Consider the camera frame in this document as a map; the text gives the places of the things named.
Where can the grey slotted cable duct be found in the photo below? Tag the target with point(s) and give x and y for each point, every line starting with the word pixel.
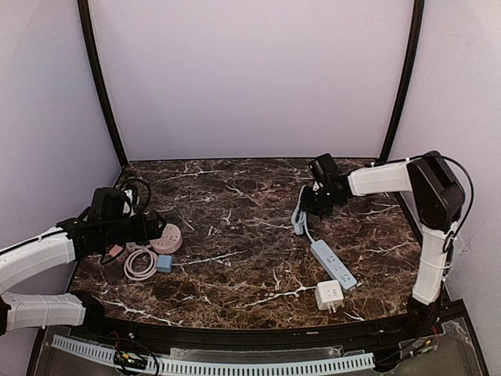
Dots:
pixel 318 361

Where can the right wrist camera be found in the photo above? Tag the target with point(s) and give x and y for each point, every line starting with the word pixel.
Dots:
pixel 324 169

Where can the small green circuit board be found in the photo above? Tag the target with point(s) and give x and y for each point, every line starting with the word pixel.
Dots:
pixel 130 359

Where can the pink round power socket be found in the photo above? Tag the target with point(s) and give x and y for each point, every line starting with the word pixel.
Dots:
pixel 169 242

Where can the blue cube adapter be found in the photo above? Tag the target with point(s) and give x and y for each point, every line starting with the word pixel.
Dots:
pixel 164 263

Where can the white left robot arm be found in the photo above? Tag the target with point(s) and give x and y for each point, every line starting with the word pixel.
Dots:
pixel 70 241

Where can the white cube socket adapter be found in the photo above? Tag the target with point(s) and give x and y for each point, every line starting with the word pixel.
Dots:
pixel 328 295

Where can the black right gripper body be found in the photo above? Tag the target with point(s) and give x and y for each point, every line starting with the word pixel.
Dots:
pixel 315 198

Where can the left black frame post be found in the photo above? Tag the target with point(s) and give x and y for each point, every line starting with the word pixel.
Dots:
pixel 99 80

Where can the black frame post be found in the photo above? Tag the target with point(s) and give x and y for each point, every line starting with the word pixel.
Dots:
pixel 405 78
pixel 99 80

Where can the blue power strip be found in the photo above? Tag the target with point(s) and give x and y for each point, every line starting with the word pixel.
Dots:
pixel 334 267

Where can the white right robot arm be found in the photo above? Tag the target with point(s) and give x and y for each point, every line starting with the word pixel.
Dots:
pixel 442 206

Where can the small pink cube adapter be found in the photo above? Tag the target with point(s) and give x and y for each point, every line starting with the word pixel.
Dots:
pixel 115 250

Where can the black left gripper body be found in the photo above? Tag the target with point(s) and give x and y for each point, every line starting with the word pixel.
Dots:
pixel 149 225

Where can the right black frame post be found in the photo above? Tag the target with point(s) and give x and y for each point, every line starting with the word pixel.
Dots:
pixel 405 78

